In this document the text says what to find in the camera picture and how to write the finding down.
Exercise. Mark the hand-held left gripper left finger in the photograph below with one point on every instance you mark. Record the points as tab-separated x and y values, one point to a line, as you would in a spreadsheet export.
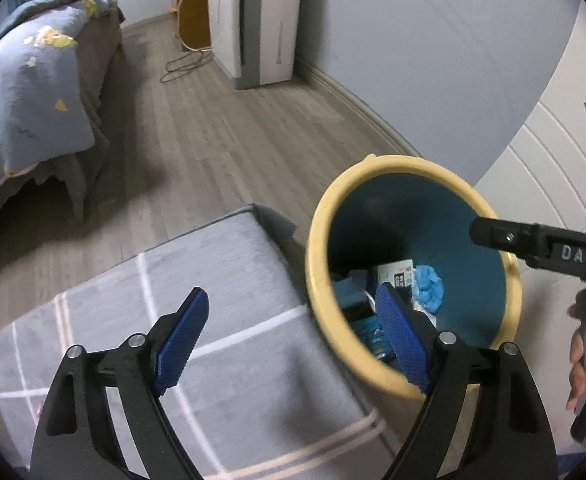
180	345

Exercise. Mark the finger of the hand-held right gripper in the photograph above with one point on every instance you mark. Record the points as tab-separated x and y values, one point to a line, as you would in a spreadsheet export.
503	237

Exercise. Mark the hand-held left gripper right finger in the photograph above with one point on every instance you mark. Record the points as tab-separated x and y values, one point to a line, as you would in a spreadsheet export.
403	340

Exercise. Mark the blue patterned wrapper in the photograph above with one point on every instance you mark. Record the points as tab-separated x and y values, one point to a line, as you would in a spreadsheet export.
370	335

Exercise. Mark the blue glove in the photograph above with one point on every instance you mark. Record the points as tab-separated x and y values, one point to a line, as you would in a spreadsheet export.
429	287

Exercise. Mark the white printed packet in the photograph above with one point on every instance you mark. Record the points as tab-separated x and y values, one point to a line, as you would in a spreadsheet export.
395	275

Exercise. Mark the teal packet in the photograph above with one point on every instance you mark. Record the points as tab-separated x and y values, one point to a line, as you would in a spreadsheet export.
350	295

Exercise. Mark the teal bin with yellow rim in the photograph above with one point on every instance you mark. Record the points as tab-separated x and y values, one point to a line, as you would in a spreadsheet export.
423	210

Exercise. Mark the person's right hand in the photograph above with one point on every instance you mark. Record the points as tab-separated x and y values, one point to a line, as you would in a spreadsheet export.
579	365

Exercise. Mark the white panelled door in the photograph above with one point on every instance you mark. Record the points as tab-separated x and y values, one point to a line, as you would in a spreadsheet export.
548	170

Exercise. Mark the bed with grey skirt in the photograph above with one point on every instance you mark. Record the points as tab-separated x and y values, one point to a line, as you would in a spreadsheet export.
100	75

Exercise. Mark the white grey tower appliance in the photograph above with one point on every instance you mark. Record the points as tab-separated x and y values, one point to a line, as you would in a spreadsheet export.
275	25

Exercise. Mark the wooden cabinet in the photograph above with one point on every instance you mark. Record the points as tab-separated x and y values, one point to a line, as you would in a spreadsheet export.
193	15

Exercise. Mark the white air purifier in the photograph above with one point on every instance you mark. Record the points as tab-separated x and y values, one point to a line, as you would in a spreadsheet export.
225	15

